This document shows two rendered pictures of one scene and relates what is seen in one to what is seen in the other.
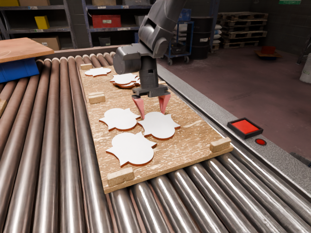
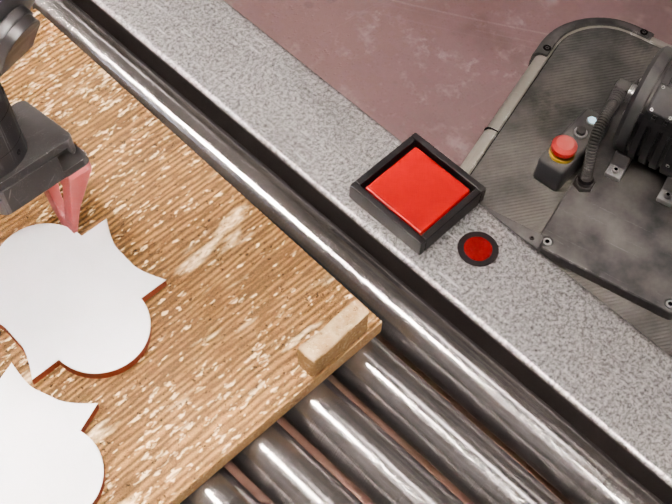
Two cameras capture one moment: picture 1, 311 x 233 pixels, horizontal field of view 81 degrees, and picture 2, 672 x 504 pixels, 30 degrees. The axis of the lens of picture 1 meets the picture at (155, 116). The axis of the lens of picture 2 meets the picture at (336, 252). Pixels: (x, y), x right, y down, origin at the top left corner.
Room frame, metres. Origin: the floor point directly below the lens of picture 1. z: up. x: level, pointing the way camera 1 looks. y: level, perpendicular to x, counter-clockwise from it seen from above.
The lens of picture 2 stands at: (-0.01, 0.02, 1.73)
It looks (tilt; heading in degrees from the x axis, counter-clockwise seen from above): 58 degrees down; 334
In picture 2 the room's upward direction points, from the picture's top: 5 degrees clockwise
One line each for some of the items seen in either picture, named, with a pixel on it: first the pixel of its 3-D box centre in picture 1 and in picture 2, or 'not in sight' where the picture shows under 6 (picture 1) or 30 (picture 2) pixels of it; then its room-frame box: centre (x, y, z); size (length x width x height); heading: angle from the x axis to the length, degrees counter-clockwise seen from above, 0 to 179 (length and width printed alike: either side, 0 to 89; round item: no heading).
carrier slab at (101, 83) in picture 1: (119, 78); not in sight; (0.88, 0.18, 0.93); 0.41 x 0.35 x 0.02; 23
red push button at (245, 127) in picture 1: (244, 128); (417, 193); (0.47, -0.29, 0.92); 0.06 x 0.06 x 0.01; 24
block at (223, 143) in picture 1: (220, 144); (334, 338); (0.36, -0.17, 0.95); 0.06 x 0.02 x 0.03; 112
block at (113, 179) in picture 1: (121, 176); not in sight; (0.26, 0.08, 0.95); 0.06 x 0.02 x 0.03; 112
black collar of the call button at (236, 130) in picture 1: (244, 127); (417, 192); (0.47, -0.29, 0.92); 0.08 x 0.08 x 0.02; 24
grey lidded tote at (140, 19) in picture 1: (145, 20); not in sight; (5.25, 0.25, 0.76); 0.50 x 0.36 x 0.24; 113
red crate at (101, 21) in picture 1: (106, 20); not in sight; (4.99, 1.20, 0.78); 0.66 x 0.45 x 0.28; 107
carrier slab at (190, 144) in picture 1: (147, 123); (14, 288); (0.49, 0.03, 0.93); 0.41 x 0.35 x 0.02; 22
